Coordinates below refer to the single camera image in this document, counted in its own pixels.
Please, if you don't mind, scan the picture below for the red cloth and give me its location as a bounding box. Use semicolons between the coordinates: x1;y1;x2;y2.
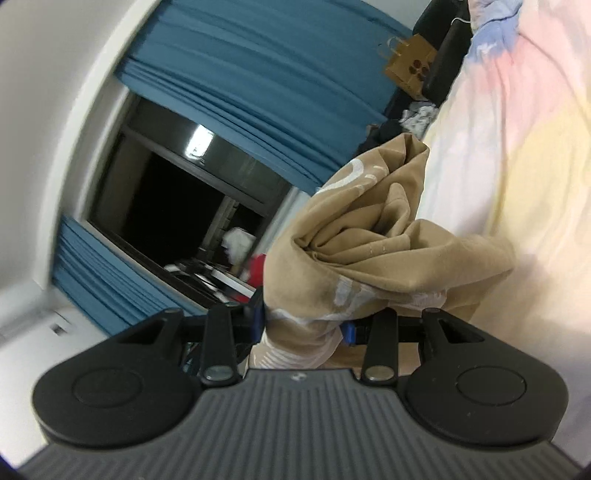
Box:
240;253;267;304

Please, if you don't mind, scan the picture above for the pastel bed sheet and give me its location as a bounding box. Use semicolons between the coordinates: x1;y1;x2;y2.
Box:
397;0;591;462

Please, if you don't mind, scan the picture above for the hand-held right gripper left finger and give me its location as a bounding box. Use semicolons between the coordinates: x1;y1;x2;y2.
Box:
111;285;267;388

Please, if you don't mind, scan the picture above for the pile of clothes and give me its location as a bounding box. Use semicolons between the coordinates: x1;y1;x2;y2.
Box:
355;98;438;158

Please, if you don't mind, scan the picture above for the tan printed garment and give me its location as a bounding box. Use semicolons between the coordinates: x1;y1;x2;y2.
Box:
247;133;516;371

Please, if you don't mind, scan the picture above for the blue curtain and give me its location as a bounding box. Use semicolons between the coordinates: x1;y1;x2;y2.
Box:
50;213;209;337
112;0;415;193

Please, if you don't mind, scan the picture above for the black garment on hanger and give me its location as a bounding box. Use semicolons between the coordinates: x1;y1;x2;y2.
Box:
421;19;475;101

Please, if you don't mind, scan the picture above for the dark window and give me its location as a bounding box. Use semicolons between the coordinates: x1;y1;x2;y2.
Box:
87;91;297;308

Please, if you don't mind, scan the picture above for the white cloth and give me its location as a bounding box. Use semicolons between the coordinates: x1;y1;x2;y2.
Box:
223;227;258;267

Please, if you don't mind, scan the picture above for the brown paper bag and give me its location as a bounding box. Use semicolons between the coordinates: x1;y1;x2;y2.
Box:
378;34;438;99

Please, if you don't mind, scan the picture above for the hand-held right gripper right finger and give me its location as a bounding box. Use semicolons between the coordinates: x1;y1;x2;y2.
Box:
339;306;486;385

